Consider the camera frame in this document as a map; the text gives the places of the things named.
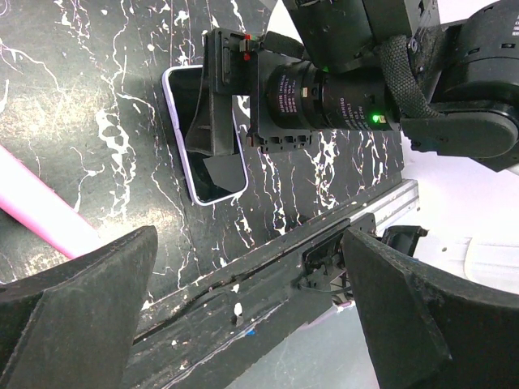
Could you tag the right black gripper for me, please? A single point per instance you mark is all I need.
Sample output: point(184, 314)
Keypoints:
point(290, 98)

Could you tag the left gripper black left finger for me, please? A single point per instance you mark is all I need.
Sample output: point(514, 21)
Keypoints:
point(73, 325)

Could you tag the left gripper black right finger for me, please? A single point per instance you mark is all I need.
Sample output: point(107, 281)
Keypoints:
point(427, 328)

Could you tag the phone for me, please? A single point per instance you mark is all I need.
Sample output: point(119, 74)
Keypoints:
point(210, 179)

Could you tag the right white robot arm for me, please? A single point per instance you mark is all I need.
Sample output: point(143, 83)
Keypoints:
point(451, 89)

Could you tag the pink marker pen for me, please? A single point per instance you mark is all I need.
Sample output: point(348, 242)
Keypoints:
point(26, 198)

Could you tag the aluminium frame rail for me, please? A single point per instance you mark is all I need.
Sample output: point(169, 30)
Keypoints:
point(391, 205)

